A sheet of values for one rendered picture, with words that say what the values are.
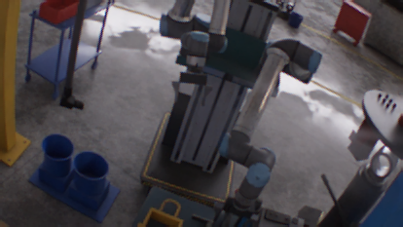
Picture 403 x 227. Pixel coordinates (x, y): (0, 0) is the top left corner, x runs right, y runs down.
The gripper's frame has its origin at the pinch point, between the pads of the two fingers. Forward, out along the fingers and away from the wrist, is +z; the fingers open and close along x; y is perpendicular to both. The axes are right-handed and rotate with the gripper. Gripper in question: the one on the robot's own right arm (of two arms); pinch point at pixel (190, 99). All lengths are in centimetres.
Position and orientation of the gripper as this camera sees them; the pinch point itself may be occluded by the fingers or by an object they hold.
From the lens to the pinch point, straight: 207.3
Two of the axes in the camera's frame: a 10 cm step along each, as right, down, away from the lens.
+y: -0.8, -2.1, 9.8
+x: -9.9, -1.3, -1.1
